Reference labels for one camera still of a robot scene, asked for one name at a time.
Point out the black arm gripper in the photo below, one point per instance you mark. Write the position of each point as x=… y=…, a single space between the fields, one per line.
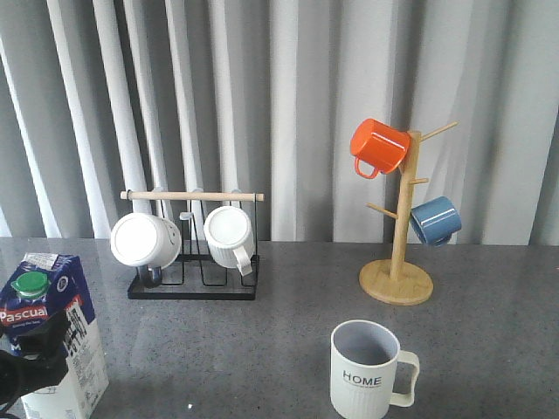
x=45 y=344

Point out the blue white milk carton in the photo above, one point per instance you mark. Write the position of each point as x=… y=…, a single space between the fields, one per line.
x=42 y=285

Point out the white HOME mug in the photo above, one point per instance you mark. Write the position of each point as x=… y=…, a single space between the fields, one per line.
x=363 y=363

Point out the white smiley mug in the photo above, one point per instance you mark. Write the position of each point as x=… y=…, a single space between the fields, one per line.
x=141 y=239

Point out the white ribbed mug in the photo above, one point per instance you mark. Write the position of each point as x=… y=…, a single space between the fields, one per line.
x=228 y=232

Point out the grey pleated curtain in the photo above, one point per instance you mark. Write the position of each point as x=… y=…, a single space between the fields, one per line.
x=98 y=97

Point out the wooden mug tree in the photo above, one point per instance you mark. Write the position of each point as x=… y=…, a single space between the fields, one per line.
x=393 y=280

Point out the orange mug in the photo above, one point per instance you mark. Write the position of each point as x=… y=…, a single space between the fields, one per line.
x=378 y=148

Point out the blue mug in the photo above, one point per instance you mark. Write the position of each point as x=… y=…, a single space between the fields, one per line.
x=435 y=222

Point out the black wire mug rack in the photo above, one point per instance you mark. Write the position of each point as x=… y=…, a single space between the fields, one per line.
x=194 y=274

